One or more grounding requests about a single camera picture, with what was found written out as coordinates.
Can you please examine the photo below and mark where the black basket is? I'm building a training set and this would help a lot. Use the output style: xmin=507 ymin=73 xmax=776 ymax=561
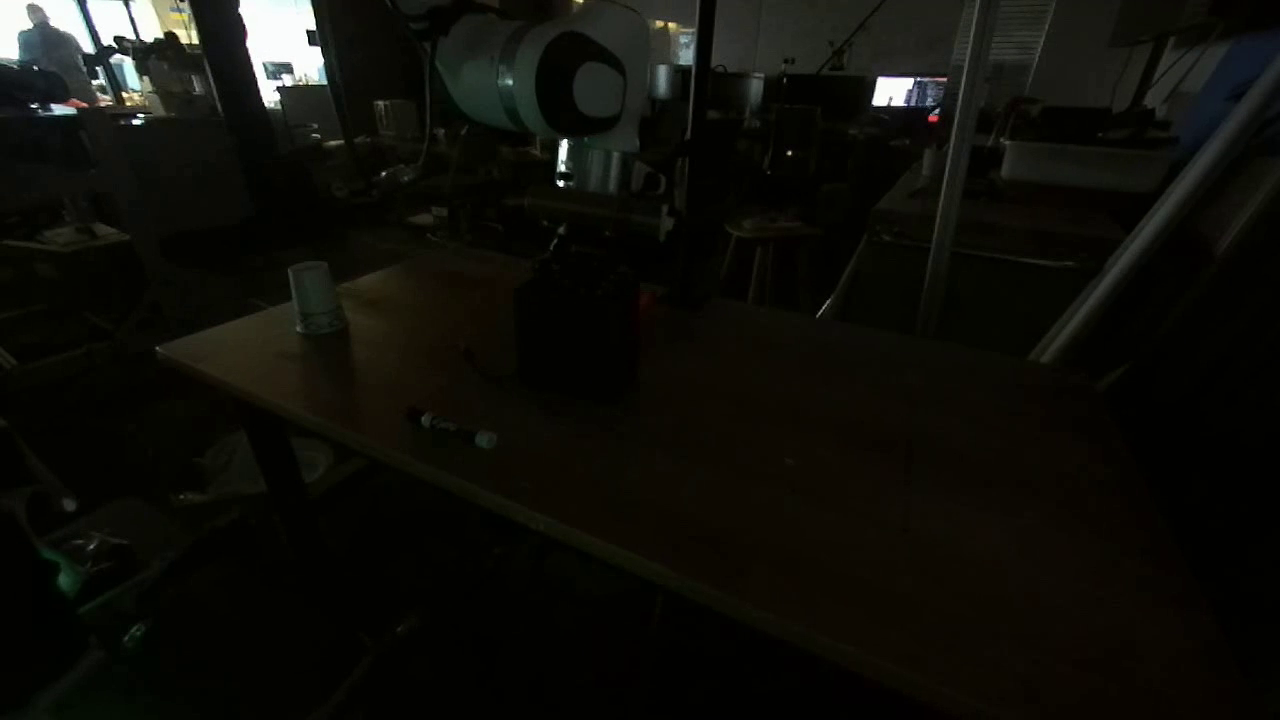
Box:
xmin=510 ymin=253 xmax=649 ymax=402

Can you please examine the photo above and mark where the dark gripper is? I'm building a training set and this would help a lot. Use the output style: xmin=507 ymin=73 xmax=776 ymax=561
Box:
xmin=501 ymin=194 xmax=673 ymax=273

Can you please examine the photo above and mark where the person in background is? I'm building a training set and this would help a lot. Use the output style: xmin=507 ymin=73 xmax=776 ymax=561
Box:
xmin=17 ymin=0 xmax=103 ymax=106

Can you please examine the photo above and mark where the lit computer monitor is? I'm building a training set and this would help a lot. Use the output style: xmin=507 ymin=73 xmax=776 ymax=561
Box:
xmin=863 ymin=68 xmax=955 ymax=115

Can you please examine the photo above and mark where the wooden stool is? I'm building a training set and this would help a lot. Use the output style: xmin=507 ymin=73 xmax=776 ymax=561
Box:
xmin=716 ymin=212 xmax=828 ymax=311

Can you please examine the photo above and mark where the crumpled plastic on floor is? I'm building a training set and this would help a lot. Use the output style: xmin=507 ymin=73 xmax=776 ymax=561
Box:
xmin=170 ymin=428 xmax=339 ymax=511

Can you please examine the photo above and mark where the white paper cup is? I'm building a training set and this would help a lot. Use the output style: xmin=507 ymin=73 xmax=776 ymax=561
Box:
xmin=282 ymin=258 xmax=353 ymax=340

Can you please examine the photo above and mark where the black white marker pen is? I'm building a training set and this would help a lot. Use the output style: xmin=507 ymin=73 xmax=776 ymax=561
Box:
xmin=407 ymin=409 xmax=505 ymax=456

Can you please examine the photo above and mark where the slanted metal pole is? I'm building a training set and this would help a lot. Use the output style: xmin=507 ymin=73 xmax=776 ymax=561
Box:
xmin=1027 ymin=59 xmax=1280 ymax=370

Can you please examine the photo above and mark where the white upright post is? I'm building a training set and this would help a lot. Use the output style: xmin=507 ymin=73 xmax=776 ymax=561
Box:
xmin=910 ymin=0 xmax=999 ymax=338

